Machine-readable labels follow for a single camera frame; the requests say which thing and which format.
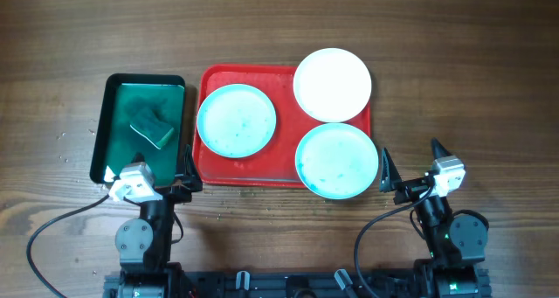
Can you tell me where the cyan plate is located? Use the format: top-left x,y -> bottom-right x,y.
294,123 -> 379,200
197,84 -> 277,158

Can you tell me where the black tub with green water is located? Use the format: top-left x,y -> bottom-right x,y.
90,73 -> 186,186

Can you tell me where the left cyan plate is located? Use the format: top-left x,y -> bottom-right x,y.
197,84 -> 277,158

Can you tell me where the lower right cyan plate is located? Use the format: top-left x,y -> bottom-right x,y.
294,123 -> 379,200

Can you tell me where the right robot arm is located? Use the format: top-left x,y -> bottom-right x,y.
380,139 -> 492,297

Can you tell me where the right black cable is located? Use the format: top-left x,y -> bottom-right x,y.
353,175 -> 437,298

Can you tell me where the black cable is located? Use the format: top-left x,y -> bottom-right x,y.
25,193 -> 111,298
353,175 -> 437,298

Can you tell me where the red plastic tray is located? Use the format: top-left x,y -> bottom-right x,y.
190,63 -> 373,190

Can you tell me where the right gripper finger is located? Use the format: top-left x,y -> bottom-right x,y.
379,148 -> 402,192
431,138 -> 452,160

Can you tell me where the left black cable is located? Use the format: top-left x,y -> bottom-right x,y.
25,193 -> 111,298

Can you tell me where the white plate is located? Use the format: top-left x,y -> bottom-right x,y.
293,48 -> 372,122

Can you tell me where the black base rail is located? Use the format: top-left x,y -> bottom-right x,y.
102,268 -> 493,298

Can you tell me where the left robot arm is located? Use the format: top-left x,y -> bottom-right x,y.
103,145 -> 203,298

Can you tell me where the green sponge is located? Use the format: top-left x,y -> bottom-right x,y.
129,107 -> 175,149

